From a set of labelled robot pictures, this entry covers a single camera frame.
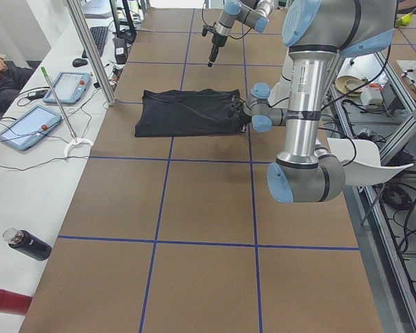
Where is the black box with label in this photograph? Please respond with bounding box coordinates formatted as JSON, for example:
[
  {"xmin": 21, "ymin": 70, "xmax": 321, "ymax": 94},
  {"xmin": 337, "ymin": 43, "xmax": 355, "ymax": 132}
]
[{"xmin": 112, "ymin": 37, "xmax": 128, "ymax": 65}]

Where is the upper teach pendant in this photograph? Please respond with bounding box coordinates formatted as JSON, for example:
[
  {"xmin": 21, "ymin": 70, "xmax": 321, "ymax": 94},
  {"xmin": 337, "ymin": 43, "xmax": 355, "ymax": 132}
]
[{"xmin": 53, "ymin": 71, "xmax": 91, "ymax": 105}]

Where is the black graphic t-shirt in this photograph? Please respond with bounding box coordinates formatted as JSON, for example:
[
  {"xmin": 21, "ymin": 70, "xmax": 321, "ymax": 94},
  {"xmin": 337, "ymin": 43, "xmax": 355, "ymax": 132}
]
[{"xmin": 135, "ymin": 89, "xmax": 247, "ymax": 137}]

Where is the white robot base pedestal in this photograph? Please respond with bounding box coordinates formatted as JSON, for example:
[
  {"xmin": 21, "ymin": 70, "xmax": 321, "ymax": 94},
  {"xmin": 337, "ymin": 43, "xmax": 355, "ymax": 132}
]
[{"xmin": 268, "ymin": 51, "xmax": 293, "ymax": 108}]

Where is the white power adapter box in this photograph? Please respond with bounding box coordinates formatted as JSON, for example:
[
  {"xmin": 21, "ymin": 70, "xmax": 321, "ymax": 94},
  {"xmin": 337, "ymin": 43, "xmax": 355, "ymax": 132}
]
[{"xmin": 360, "ymin": 87, "xmax": 383, "ymax": 106}]

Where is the long metal reacher stick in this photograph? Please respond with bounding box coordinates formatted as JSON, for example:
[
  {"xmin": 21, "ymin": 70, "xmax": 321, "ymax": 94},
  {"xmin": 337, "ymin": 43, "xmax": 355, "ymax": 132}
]
[{"xmin": 41, "ymin": 67, "xmax": 78, "ymax": 141}]

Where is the white plastic chair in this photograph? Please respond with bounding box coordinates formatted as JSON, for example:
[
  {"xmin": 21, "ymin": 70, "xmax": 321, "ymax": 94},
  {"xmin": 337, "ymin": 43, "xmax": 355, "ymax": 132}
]
[{"xmin": 328, "ymin": 137, "xmax": 413, "ymax": 187}]

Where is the black computer mouse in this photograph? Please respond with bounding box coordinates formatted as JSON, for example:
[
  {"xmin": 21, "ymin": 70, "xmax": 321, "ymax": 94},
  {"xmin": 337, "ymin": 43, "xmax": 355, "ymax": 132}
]
[{"xmin": 72, "ymin": 58, "xmax": 88, "ymax": 68}]

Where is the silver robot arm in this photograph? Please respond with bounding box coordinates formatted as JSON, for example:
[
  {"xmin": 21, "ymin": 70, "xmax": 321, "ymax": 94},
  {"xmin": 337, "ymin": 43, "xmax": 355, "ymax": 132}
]
[
  {"xmin": 267, "ymin": 1, "xmax": 397, "ymax": 203},
  {"xmin": 202, "ymin": 0, "xmax": 275, "ymax": 67}
]

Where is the green banana toy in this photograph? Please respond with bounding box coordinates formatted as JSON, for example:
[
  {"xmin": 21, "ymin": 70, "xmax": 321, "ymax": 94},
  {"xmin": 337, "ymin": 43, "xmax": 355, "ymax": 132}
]
[{"xmin": 395, "ymin": 13, "xmax": 413, "ymax": 28}]

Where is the teach pendant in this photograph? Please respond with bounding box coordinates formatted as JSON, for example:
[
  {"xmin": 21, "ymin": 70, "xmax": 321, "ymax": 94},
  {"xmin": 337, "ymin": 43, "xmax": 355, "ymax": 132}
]
[
  {"xmin": 53, "ymin": 71, "xmax": 91, "ymax": 105},
  {"xmin": 0, "ymin": 105, "xmax": 62, "ymax": 151}
]

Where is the black water bottle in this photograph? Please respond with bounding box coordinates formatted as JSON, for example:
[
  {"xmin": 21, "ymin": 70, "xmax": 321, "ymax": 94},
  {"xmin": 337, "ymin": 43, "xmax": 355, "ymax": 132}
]
[{"xmin": 2, "ymin": 228, "xmax": 52, "ymax": 261}]

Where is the red bottle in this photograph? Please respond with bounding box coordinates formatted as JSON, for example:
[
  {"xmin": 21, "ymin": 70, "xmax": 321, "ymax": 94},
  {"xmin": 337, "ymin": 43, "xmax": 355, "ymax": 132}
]
[{"xmin": 0, "ymin": 289, "xmax": 33, "ymax": 316}]

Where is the lower teach pendant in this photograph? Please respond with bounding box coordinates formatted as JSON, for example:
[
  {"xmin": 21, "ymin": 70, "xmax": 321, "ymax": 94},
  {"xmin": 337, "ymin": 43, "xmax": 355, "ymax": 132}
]
[{"xmin": 0, "ymin": 105, "xmax": 62, "ymax": 151}]

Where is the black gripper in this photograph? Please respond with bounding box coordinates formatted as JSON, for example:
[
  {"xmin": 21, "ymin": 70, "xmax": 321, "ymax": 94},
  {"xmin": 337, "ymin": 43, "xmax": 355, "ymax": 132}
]
[
  {"xmin": 234, "ymin": 101, "xmax": 252, "ymax": 127},
  {"xmin": 208, "ymin": 33, "xmax": 227, "ymax": 67}
]

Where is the black computer keyboard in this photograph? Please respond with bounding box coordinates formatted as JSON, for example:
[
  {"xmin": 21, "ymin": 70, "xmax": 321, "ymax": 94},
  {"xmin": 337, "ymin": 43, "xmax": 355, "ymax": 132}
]
[{"xmin": 90, "ymin": 26, "xmax": 108, "ymax": 57}]

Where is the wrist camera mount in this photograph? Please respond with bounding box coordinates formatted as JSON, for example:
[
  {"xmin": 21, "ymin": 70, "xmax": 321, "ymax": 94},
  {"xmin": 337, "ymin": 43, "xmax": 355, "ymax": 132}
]
[
  {"xmin": 202, "ymin": 23, "xmax": 216, "ymax": 37},
  {"xmin": 228, "ymin": 96, "xmax": 243, "ymax": 118}
]

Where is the wooden bowls stack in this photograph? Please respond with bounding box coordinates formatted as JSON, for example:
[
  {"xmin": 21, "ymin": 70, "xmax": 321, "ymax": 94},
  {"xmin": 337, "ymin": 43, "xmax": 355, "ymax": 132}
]
[{"xmin": 335, "ymin": 76, "xmax": 365, "ymax": 97}]

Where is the white curved hook piece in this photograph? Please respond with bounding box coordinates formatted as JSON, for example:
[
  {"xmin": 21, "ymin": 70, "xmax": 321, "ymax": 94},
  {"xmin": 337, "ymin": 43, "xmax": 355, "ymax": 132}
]
[{"xmin": 63, "ymin": 137, "xmax": 94, "ymax": 159}]

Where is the aluminium frame post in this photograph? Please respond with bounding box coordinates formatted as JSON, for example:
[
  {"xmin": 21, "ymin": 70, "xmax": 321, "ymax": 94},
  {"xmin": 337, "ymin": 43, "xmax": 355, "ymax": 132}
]
[{"xmin": 66, "ymin": 0, "xmax": 115, "ymax": 106}]

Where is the seated person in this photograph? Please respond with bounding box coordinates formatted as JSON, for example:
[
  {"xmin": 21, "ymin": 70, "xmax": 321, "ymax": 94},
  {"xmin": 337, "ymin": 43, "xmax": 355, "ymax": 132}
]
[{"xmin": 0, "ymin": 54, "xmax": 35, "ymax": 113}]

